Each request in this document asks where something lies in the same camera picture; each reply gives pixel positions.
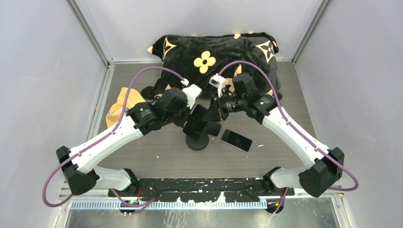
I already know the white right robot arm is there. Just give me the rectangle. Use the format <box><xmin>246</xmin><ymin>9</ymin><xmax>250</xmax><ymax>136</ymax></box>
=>
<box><xmin>203</xmin><ymin>74</ymin><xmax>345</xmax><ymax>198</ymax></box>

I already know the white-edged smartphone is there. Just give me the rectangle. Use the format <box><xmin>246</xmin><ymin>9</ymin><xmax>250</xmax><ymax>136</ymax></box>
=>
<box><xmin>221</xmin><ymin>129</ymin><xmax>252</xmax><ymax>152</ymax></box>

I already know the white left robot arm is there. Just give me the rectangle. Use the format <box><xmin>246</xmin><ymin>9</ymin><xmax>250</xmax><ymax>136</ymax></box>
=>
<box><xmin>56</xmin><ymin>85</ymin><xmax>202</xmax><ymax>197</ymax></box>

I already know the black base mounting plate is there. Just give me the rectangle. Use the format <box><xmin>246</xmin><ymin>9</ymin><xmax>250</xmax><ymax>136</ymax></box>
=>
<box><xmin>116</xmin><ymin>177</ymin><xmax>285</xmax><ymax>203</ymax></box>

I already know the small black smartphone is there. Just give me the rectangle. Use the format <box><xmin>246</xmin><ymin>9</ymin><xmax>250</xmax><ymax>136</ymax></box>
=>
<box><xmin>206</xmin><ymin>122</ymin><xmax>221</xmax><ymax>136</ymax></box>

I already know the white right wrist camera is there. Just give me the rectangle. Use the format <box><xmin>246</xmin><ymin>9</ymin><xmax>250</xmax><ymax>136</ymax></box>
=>
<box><xmin>209</xmin><ymin>74</ymin><xmax>226</xmax><ymax>98</ymax></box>

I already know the yellow cloth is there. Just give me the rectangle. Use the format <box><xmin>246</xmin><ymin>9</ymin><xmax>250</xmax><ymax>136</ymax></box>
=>
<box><xmin>106</xmin><ymin>87</ymin><xmax>145</xmax><ymax>128</ymax></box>

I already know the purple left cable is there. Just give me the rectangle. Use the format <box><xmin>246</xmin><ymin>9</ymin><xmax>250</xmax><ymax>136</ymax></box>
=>
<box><xmin>42</xmin><ymin>66</ymin><xmax>190</xmax><ymax>209</ymax></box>

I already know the black flower-pattern pillow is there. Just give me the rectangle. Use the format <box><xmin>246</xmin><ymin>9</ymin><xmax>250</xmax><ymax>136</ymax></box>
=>
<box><xmin>148</xmin><ymin>32</ymin><xmax>282</xmax><ymax>99</ymax></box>

